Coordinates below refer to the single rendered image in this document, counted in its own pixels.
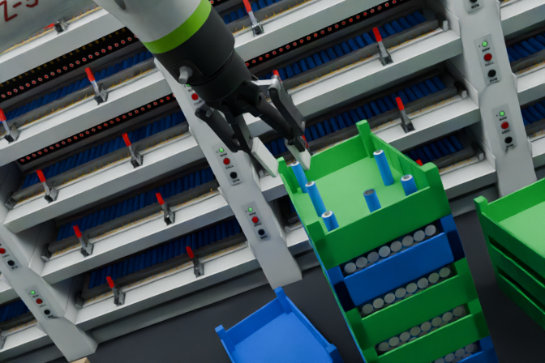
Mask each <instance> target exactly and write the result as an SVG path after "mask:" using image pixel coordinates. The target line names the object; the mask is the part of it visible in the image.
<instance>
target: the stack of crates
mask: <svg viewBox="0 0 545 363"><path fill-rule="evenodd" d="M474 205H475V207H476V212H477V214H478V219H479V222H480V225H481V228H482V231H483V236H484V238H485V242H486V245H487V250H488V253H489V256H490V259H491V263H492V266H493V269H494V272H495V276H496V280H497V284H498V286H499V289H500V290H501V291H502V292H504V293H505V294H506V295H507V296H508V297H509V298H510V299H511V300H512V301H514V302H515V303H516V304H517V305H518V306H519V307H520V308H521V309H522V310H524V311H525V312H526V313H527V314H528V315H529V316H530V317H531V318H532V319H533V320H535V321H536V323H537V324H538V325H540V326H541V328H543V329H544V330H545V178H543V179H541V180H539V181H536V182H534V183H532V184H530V185H528V186H525V187H523V188H521V189H520V190H516V191H514V192H512V193H511V194H508V195H505V196H504V197H502V198H500V199H497V200H495V201H493V202H491V203H488V202H487V199H486V198H484V197H483V196H479V197H477V198H476V199H474Z"/></svg>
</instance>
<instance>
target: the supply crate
mask: <svg viewBox="0 0 545 363"><path fill-rule="evenodd" d="M356 126H357V128H358V132H359V135H356V136H354V137H353V138H351V139H347V140H346V141H344V142H342V143H339V144H337V145H335V146H333V147H330V148H328V149H326V150H324V151H322V152H319V153H317V154H315V155H313V156H311V162H310V169H309V170H307V171H305V170H304V168H303V167H302V168H303V172H304V173H305V176H306V178H307V181H308V182H312V181H314V182H315V183H316V186H317V188H318V191H319V192H320V196H321V198H322V199H323V202H324V205H325V207H326V209H327V211H333V213H334V215H335V217H336V219H337V223H338V224H339V228H335V229H334V230H332V231H330V232H328V230H327V228H326V226H325V224H324V221H323V219H322V217H318V215H317V213H316V211H315V208H314V206H313V204H312V201H311V199H310V196H309V194H308V193H303V192H302V190H301V188H300V185H299V184H298V180H297V178H296V177H295V175H294V171H293V169H292V167H291V166H289V167H287V165H286V163H285V160H284V158H283V157H280V158H278V159H277V162H278V163H279V165H278V172H279V174H280V177H281V180H282V181H283V183H284V185H285V188H286V190H287V192H288V195H289V197H290V199H291V201H292V203H293V205H294V207H295V209H296V212H297V213H298V215H299V217H300V220H301V221H302V223H303V225H304V227H305V229H306V231H307V234H308V236H309V238H310V239H311V242H312V244H313V246H314V248H315V251H316V253H317V254H318V255H319V257H320V260H321V262H322V263H323V265H324V268H325V270H326V271H327V270H329V269H331V268H333V267H335V266H338V265H340V264H342V263H344V262H346V261H349V260H351V259H352V258H355V257H358V256H359V255H361V254H364V253H366V252H368V251H370V250H373V249H375V248H376V247H379V246H382V245H383V244H385V243H388V242H390V241H392V240H394V239H396V238H399V237H401V236H403V235H405V234H407V233H410V232H412V231H414V230H415V229H418V228H421V227H423V226H424V225H426V224H430V223H431V222H433V221H435V220H438V219H440V218H442V217H444V216H447V215H449V214H451V213H452V211H451V208H450V206H449V203H448V199H447V195H446V193H445V190H444V186H443V182H442V181H441V178H440V174H439V170H438V168H437V166H436V165H434V164H433V163H432V162H430V163H428V164H425V165H423V166H420V165H419V164H417V163H416V162H414V161H413V160H411V159H410V158H409V157H407V156H406V155H404V154H403V153H401V152H399V151H398V150H397V149H396V148H395V147H393V146H391V145H390V144H388V143H386V142H385V141H384V140H383V139H381V138H380V137H378V136H377V135H375V134H373V133H372V132H371V129H370V127H369V124H368V121H366V120H362V121H360V122H357V123H356ZM377 150H384V154H385V156H386V159H387V161H388V165H389V168H390V170H391V173H392V175H393V179H394V183H393V184H392V185H390V186H386V185H385V184H384V182H383V179H382V177H381V175H380V171H379V169H378V166H377V163H376V161H375V157H374V155H373V153H374V152H375V151H377ZM405 175H412V176H413V178H414V182H415V185H416V187H417V190H418V191H417V192H414V193H413V194H410V195H408V196H406V194H405V191H404V189H403V186H402V184H401V178H402V177H403V176H405ZM369 189H374V190H375V192H376V194H377V196H378V199H379V201H380V205H381V208H380V209H378V210H375V211H373V212H371V213H370V211H369V208H368V206H367V203H366V200H365V198H364V196H363V193H364V191H366V190H369Z"/></svg>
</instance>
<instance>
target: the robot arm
mask: <svg viewBox="0 0 545 363"><path fill-rule="evenodd" d="M94 2H95V3H96V4H97V5H98V6H100V7H101V8H103V9H104V10H106V11H108V12H109V13H110V14H111V15H112V16H114V17H115V18H116V19H118V20H119V21H120V22H122V23H123V24H124V25H125V26H126V27H127V28H129V29H130V30H131V31H132V32H133V33H134V34H135V35H136V36H137V37H138V38H139V40H140V41H141V42H142V43H143V44H144V45H145V47H146V48H147V49H148V50H149V51H150V52H151V53H152V55H153V56H154V57H155V58H156V59H157V60H158V61H159V62H160V64H161V65H162V66H163V67H164V68H165V69H166V70H167V71H168V72H169V73H170V74H171V75H172V76H173V78H174V79H175V80H176V81H177V82H178V83H180V84H189V86H190V87H191V88H192V89H193V90H194V91H195V93H196V94H197V95H198V96H199V97H200V99H202V100H199V102H198V105H197V107H196V110H195V116H197V117H198V118H199V119H201V120H202V121H204V122H206V123H207V124H208V126H209V127H210V128H211V129H212V130H213V131H214V133H215V134H216V135H217V136H218V137H219V138H220V140H221V141H222V142H223V143H224V144H225V145H226V146H227V147H228V148H229V149H230V150H231V151H232V152H233V153H236V152H238V151H244V152H245V153H247V154H248V155H249V156H250V157H251V158H252V159H253V161H254V162H256V163H259V162H260V163H261V164H262V166H263V167H264V168H265V169H266V170H267V172H268V173H269V174H270V175H271V176H272V177H273V178H275V177H277V170H278V165H279V163H278V162H277V160H276V159H275V158H274V157H273V155H272V154H271V153H270V152H269V150H268V149H267V148H266V147H265V146H264V145H263V144H262V142H261V141H260V140H259V138H254V141H252V140H253V135H252V136H251V133H250V131H249V129H248V127H247V124H246V122H245V119H244V117H243V115H242V114H243V113H250V114H251V115H252V116H253V117H259V118H260V119H261V120H263V121H264V122H265V123H267V124H268V125H269V126H271V127H272V128H273V129H274V130H275V131H276V132H278V133H279V134H280V135H282V136H283V137H284V138H285V145H286V146H287V148H288V149H289V150H290V152H291V153H292V154H293V156H294V157H295V158H296V160H297V161H298V162H299V163H300V165H301V166H302V167H303V168H304V170H305V171H307V170H309V169H310V162H311V155H310V154H309V152H308V151H307V149H306V145H307V144H306V141H305V140H304V138H303V135H304V131H305V125H306V120H305V118H304V117H303V115H302V114H301V113H300V112H299V111H298V109H297V107H296V106H295V105H294V103H293V101H292V100H291V99H290V98H289V96H288V95H287V94H286V92H285V91H284V89H283V88H282V86H281V79H280V77H279V76H278V75H273V76H272V77H271V79H268V80H259V79H258V78H257V77H255V76H254V75H252V74H251V73H250V71H249V70H248V68H247V65H246V63H245V62H244V61H243V60H242V58H241V57H240V55H239V54H238V52H237V51H236V50H235V48H234V44H235V38H234V35H233V34H232V32H231V31H230V30H229V29H228V27H227V26H226V24H225V23H224V21H223V20H222V18H221V17H220V16H219V15H218V13H217V12H216V10H215V9H214V7H213V6H212V4H211V3H210V1H209V0H0V54H1V53H3V52H5V51H6V50H8V49H9V48H10V47H12V46H14V45H16V44H18V43H19V42H21V41H22V40H24V39H25V38H27V37H29V36H31V35H32V34H34V33H35V32H38V31H40V30H41V29H42V28H45V27H47V26H49V25H50V24H52V23H54V22H56V21H58V20H60V19H62V18H64V17H65V16H67V15H69V14H72V13H74V12H76V11H78V10H80V9H82V8H84V7H86V6H88V5H90V4H93V3H94ZM260 91H263V92H264V93H265V94H266V95H267V96H266V97H267V98H271V101H272V103H273V104H274V105H275V107H276V108H277V109H276V108H274V107H273V106H272V105H271V104H269V103H268V102H267V101H266V98H265V96H264V95H262V94H261V93H260ZM218 111H221V112H222V113H223V114H224V116H225V119H226V120H225V119H224V118H223V117H222V115H221V114H220V113H219V112H218ZM232 140H233V141H232Z"/></svg>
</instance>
